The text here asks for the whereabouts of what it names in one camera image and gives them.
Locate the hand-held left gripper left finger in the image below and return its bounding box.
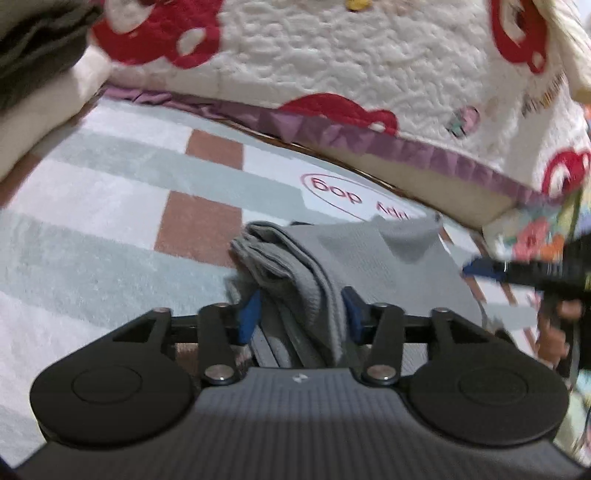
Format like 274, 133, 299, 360
112, 290, 264, 387

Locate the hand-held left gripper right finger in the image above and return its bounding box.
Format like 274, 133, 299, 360
341, 285, 505, 387

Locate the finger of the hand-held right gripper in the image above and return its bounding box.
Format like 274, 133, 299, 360
462, 257, 562, 289

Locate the grey waffle-knit garment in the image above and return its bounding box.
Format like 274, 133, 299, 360
226, 212, 490, 370

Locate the person's right hand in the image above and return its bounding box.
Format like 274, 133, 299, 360
538, 299, 585, 369

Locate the floral cloth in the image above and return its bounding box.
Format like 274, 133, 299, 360
485, 194, 591, 268

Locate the beige cushion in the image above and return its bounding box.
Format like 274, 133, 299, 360
355, 150, 515, 229

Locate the light green blanket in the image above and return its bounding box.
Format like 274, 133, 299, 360
554, 369, 591, 467

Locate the checkered blanket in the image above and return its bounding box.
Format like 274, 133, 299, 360
0, 99, 541, 467

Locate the cream cloth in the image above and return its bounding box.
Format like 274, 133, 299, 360
545, 0, 591, 103

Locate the white bear-print quilt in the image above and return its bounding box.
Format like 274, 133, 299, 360
90, 0, 591, 208

